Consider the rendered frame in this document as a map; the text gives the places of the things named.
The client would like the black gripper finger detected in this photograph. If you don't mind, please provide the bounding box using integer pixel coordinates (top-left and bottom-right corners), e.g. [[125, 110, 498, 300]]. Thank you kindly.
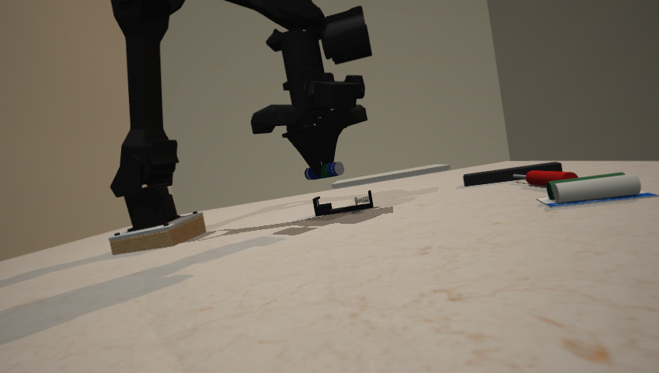
[[317, 124, 348, 165], [282, 125, 322, 176]]

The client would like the blue and green battery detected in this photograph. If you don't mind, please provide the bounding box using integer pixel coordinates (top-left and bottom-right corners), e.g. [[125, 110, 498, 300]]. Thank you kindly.
[[305, 162, 344, 180]]

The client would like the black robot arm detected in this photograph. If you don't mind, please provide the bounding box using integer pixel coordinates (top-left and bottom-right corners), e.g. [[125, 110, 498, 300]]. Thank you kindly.
[[110, 0, 372, 232]]

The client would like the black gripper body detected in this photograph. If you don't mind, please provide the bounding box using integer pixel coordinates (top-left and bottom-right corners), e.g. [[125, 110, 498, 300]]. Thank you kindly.
[[251, 64, 368, 134]]

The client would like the black flat bar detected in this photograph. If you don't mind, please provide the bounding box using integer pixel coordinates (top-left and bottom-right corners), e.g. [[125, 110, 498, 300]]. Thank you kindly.
[[463, 162, 562, 187]]

